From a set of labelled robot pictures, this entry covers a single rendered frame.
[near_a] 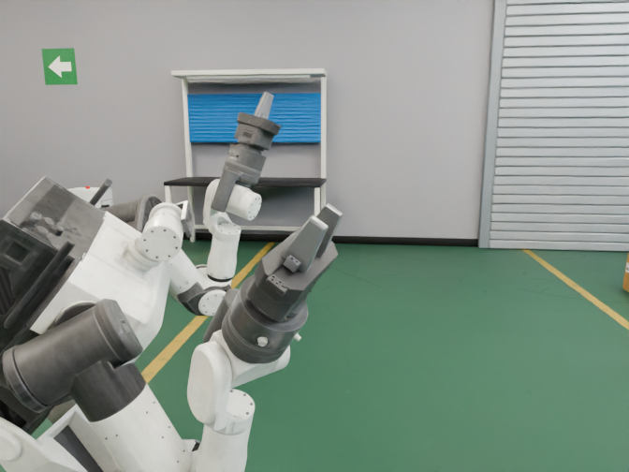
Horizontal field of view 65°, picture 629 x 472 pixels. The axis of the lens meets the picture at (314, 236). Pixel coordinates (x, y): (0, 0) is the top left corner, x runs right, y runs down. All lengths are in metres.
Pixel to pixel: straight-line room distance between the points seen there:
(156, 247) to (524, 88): 5.13
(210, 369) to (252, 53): 5.30
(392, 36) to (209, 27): 2.00
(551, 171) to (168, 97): 4.27
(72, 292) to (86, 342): 0.13
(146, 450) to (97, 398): 0.10
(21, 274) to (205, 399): 0.37
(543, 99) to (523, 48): 0.56
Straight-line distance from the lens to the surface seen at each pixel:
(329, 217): 0.53
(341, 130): 5.59
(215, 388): 0.64
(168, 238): 0.85
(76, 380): 0.75
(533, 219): 5.81
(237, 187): 1.15
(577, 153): 5.87
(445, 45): 5.71
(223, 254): 1.22
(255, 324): 0.57
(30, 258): 0.87
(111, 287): 0.85
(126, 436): 0.78
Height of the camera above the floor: 1.21
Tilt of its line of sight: 11 degrees down
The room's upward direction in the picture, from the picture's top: straight up
